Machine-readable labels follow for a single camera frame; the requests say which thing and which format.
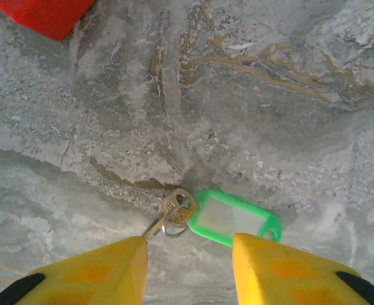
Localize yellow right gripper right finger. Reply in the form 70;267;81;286
232;233;374;305

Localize red rectangular block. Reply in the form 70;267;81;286
0;0;96;42

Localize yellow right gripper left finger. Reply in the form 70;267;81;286
0;236;149;305

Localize green plastic key tag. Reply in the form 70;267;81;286
186;189;283;248

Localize small silver key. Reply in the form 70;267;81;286
143;187;200;240

